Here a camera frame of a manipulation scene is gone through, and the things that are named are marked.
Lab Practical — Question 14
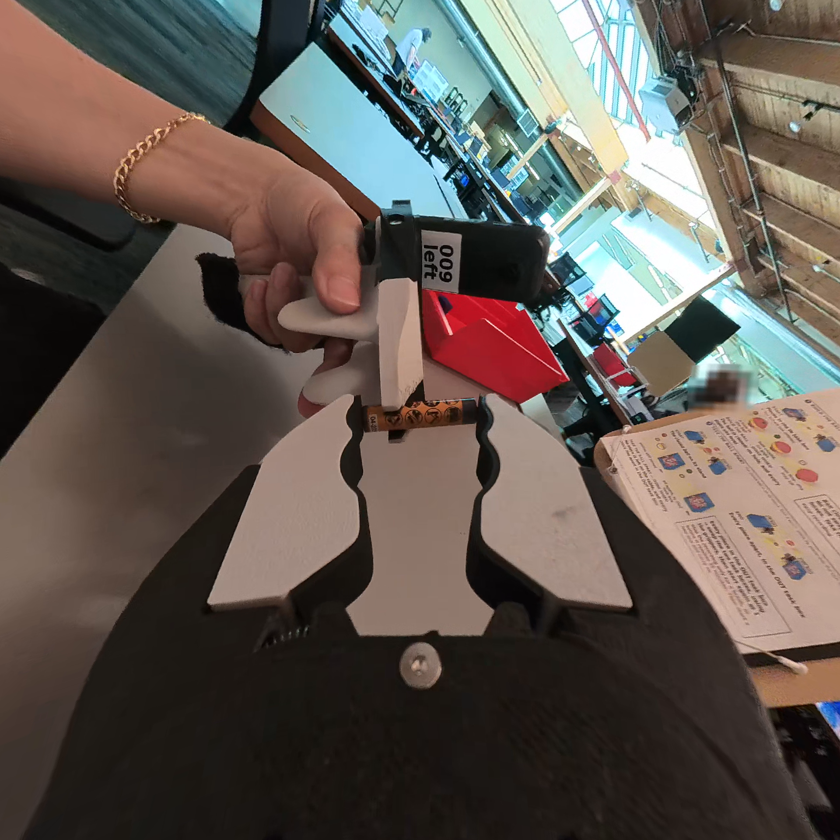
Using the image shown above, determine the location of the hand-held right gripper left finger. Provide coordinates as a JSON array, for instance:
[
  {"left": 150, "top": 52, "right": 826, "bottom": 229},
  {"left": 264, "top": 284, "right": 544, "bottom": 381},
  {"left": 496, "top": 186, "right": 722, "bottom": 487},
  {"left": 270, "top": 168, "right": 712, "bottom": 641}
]
[{"left": 206, "top": 394, "right": 376, "bottom": 618}]

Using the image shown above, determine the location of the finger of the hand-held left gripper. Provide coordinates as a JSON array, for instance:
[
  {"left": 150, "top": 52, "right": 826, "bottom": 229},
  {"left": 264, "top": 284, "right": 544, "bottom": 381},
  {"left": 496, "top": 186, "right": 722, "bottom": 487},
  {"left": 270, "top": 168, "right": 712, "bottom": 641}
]
[{"left": 377, "top": 277, "right": 427, "bottom": 412}]

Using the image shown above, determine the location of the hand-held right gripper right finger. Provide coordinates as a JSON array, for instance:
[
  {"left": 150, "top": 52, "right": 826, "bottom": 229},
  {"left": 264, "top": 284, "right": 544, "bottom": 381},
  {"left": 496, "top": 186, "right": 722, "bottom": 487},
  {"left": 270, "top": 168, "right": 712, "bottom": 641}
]
[{"left": 465, "top": 394, "right": 634, "bottom": 618}]

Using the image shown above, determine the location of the orange and black battery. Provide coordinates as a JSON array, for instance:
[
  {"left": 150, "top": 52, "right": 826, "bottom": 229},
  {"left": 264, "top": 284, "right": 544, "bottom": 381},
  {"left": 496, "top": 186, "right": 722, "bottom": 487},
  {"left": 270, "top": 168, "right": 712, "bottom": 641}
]
[{"left": 363, "top": 398, "right": 480, "bottom": 434}]

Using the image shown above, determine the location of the red plastic bin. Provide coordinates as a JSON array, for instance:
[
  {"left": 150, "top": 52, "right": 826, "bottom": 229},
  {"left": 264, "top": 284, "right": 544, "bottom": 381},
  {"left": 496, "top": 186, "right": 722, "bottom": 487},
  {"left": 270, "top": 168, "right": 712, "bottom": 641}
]
[{"left": 420, "top": 289, "right": 571, "bottom": 404}]

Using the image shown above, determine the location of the person's left hand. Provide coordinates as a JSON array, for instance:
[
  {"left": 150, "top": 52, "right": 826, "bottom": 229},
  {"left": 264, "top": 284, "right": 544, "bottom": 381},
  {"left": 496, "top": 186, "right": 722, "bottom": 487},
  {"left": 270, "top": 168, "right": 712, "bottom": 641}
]
[{"left": 226, "top": 167, "right": 366, "bottom": 421}]

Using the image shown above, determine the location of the printed instruction sheet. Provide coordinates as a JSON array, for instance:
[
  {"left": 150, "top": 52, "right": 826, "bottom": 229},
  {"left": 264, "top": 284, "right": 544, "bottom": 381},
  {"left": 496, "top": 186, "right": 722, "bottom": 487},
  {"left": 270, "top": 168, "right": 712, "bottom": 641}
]
[{"left": 600, "top": 387, "right": 840, "bottom": 654}]

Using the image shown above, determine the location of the white wood-edged table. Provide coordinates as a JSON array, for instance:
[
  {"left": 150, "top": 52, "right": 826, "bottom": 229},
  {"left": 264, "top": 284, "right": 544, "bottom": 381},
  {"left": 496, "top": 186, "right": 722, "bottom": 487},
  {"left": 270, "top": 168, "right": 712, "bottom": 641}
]
[{"left": 249, "top": 42, "right": 470, "bottom": 221}]

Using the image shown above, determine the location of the grey ceiling heater unit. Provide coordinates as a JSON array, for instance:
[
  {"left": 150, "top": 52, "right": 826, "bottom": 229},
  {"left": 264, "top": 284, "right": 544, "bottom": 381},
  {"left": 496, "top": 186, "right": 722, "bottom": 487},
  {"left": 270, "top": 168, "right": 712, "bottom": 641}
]
[{"left": 638, "top": 75, "right": 695, "bottom": 135}]

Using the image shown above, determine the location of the instruction sheet on board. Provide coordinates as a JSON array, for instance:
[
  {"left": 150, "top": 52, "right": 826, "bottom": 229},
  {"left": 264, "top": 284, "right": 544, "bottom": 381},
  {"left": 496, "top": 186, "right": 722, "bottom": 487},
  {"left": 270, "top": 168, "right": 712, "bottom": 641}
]
[{"left": 594, "top": 387, "right": 840, "bottom": 710}]

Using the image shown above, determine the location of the black office chair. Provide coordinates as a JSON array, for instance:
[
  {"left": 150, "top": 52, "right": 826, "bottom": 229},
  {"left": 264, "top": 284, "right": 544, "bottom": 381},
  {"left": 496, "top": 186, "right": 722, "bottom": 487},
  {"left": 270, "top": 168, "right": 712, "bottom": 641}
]
[{"left": 223, "top": 0, "right": 322, "bottom": 139}]

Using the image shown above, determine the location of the gold chain bracelet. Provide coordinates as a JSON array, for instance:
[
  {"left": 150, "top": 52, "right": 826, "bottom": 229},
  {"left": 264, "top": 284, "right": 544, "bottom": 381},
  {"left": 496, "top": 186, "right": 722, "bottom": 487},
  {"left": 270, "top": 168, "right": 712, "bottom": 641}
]
[{"left": 113, "top": 113, "right": 211, "bottom": 225}]

